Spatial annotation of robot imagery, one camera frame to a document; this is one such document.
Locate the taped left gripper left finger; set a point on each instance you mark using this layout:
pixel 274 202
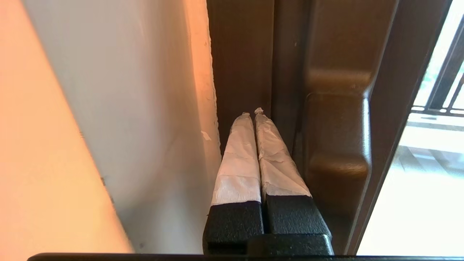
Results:
pixel 237 174

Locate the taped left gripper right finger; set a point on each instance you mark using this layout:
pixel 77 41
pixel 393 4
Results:
pixel 282 181

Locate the dark brown sliding glass door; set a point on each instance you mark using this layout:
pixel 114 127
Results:
pixel 337 127

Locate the black balcony railing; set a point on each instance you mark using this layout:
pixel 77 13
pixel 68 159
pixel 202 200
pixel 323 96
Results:
pixel 449 69

